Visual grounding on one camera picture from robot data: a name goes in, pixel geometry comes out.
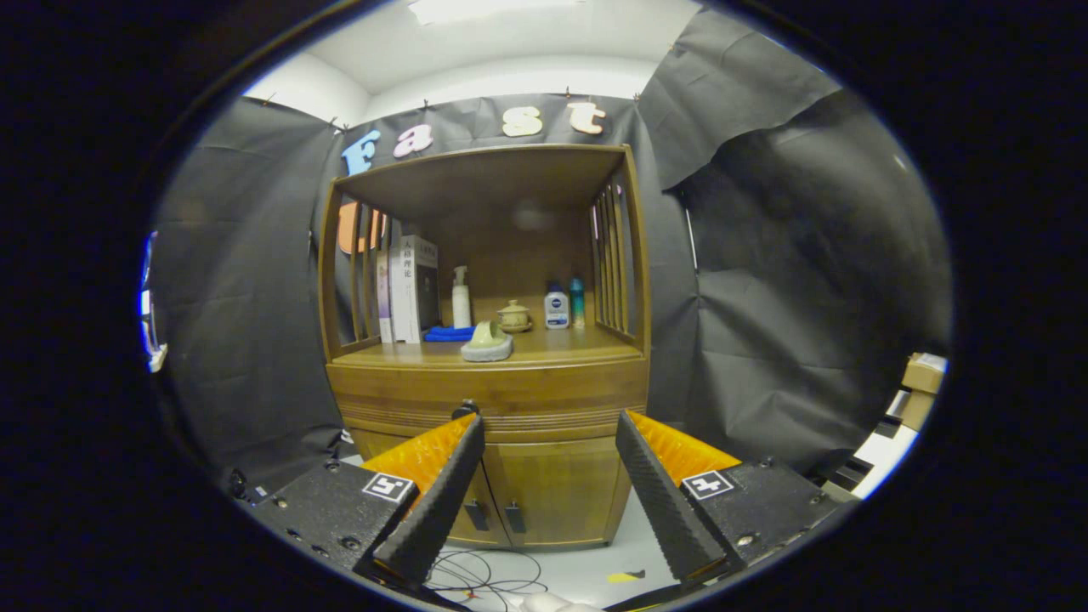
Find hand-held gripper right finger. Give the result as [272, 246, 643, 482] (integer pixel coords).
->
[614, 410, 859, 589]

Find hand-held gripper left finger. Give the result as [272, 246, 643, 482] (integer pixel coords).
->
[246, 413, 486, 587]

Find wooden drawer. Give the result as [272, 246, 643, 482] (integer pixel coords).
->
[327, 357, 649, 443]

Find pale green dish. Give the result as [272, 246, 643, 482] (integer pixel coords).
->
[461, 320, 514, 363]

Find wooden countertop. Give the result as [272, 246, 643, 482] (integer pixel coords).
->
[330, 327, 644, 368]

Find wooden cabinet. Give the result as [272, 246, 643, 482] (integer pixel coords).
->
[316, 143, 653, 549]

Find white pump bottle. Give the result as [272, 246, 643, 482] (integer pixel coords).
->
[451, 265, 472, 330]

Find purple book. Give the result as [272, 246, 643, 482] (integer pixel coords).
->
[376, 248, 391, 343]

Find white book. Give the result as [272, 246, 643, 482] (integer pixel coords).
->
[388, 242, 404, 343]

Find grey portrait cover book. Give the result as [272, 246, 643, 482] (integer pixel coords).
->
[399, 235, 440, 343]

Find cardboard box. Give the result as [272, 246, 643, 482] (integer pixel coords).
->
[899, 353, 946, 430]

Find black cables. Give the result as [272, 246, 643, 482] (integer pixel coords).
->
[425, 548, 549, 609]

